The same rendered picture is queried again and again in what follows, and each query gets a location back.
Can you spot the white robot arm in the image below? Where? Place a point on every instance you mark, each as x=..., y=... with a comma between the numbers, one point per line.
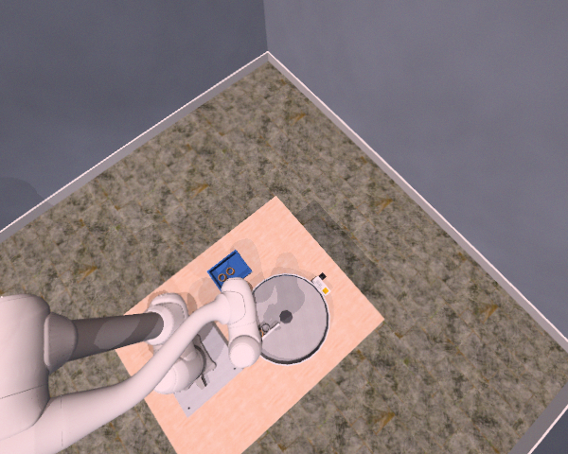
x=35, y=342

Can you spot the blue shallow tray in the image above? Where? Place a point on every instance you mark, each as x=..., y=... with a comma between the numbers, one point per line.
x=233, y=260

